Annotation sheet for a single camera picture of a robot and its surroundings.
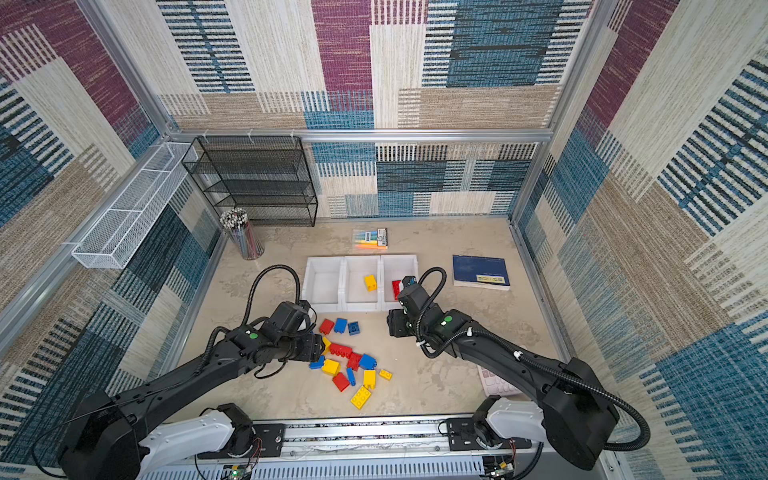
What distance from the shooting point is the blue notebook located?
1.02m

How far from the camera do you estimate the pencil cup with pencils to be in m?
0.98

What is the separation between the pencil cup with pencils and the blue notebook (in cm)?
71
